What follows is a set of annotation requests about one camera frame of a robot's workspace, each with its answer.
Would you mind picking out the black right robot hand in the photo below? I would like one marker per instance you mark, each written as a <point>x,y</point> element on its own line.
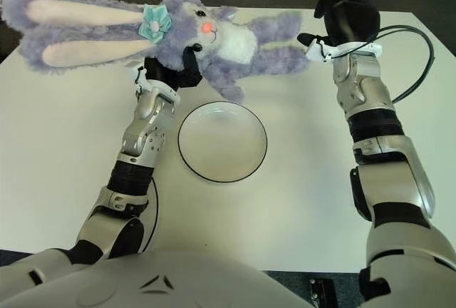
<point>352,19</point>

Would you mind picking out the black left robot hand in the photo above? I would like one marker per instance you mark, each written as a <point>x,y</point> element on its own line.
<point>178,78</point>

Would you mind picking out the purple plush bunny doll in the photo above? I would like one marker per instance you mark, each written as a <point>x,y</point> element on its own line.
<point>178,30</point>

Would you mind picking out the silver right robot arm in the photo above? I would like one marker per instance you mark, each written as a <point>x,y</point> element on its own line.
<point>360,83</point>

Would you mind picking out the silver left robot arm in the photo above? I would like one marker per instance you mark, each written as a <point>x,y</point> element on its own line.
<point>142,140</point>

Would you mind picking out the white plate with black rim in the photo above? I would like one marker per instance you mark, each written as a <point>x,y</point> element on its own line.
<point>222,144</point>

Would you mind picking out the grey robot torso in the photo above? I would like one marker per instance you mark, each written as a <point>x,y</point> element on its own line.
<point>178,279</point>

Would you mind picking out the black metal bracket on floor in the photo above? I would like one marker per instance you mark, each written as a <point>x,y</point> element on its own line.
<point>322,293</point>

